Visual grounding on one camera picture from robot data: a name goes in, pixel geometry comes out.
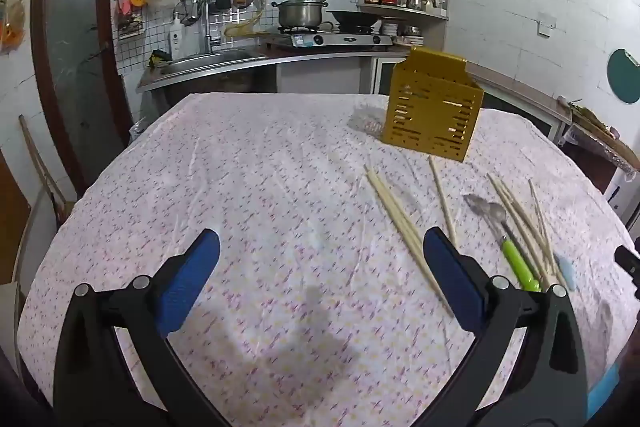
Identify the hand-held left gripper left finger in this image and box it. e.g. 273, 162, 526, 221
52, 228, 226, 427

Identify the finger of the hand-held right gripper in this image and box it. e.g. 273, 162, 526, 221
614, 245, 640, 301

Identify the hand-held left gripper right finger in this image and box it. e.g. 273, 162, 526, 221
415, 227, 588, 427

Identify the light blue plastic utensil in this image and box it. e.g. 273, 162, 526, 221
554, 256, 574, 291

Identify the wooden chopstick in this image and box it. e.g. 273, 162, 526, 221
428, 156, 457, 244
528, 179, 557, 278
492, 179, 551, 283
370, 169, 441, 293
486, 173, 548, 290
364, 165, 453, 310

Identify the metal spoon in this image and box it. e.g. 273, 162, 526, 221
482, 201, 546, 288

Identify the yellow perforated utensil holder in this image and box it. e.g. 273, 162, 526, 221
380, 47, 485, 164

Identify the floral tablecloth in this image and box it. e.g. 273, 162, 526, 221
17, 93, 636, 427

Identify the cluttered side table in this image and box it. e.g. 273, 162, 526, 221
557, 97, 640, 172

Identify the wooden stick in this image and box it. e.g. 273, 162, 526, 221
19, 114, 68, 218

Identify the green round board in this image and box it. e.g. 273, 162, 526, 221
607, 48, 640, 104

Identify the steel sink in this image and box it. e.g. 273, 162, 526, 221
160, 48, 268, 75

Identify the white soap bottle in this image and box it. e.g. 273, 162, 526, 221
168, 13, 184, 60

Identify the kitchen counter cabinet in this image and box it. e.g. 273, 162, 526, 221
137, 44, 573, 142

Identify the brown door with glass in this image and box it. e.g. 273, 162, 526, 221
31, 0, 133, 198

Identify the sink faucet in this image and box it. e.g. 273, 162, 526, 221
197, 0, 222, 55

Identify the steel gas stove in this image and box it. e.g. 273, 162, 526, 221
265, 29, 394, 52

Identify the white corner shelf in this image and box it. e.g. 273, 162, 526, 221
357, 0, 451, 48

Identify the black wok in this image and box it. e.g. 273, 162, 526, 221
326, 9, 381, 32

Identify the steel cooking pot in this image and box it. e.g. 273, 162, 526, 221
277, 0, 342, 29

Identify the orange hanging bag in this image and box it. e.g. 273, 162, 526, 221
0, 0, 27, 54

